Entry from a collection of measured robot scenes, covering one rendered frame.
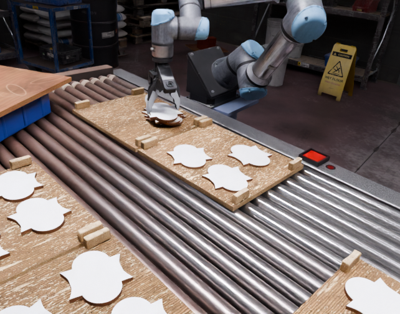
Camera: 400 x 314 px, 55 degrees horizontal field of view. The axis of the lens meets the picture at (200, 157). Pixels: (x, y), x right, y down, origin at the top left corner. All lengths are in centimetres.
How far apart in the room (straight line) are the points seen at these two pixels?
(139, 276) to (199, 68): 117
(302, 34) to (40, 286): 108
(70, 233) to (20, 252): 11
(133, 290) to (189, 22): 89
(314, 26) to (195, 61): 63
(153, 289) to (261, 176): 53
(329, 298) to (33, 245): 63
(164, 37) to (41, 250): 79
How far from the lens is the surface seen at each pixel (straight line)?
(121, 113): 155
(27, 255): 92
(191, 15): 139
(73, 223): 98
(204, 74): 180
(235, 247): 94
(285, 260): 93
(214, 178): 112
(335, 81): 486
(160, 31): 135
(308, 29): 140
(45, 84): 157
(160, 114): 143
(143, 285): 82
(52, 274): 87
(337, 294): 87
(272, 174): 120
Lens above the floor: 154
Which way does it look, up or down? 29 degrees down
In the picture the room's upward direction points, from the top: 4 degrees clockwise
